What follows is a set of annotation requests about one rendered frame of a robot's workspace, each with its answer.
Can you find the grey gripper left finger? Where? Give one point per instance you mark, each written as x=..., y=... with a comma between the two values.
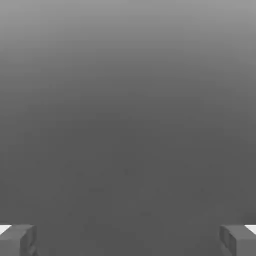
x=14, y=241

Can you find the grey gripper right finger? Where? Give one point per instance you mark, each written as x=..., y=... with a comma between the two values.
x=241, y=241

